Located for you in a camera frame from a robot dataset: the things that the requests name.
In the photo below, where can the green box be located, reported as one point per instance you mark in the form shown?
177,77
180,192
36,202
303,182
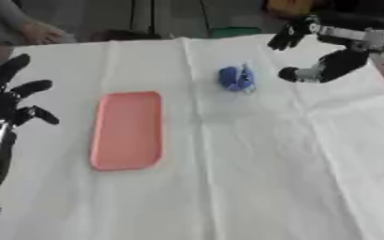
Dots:
234,32

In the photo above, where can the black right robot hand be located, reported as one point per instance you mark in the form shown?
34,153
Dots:
340,62

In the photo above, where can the person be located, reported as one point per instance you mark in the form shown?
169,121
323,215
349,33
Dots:
15,28

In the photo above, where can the pink rectangular tray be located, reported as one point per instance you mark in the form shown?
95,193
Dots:
127,130

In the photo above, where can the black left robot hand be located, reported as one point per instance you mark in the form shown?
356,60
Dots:
1,103

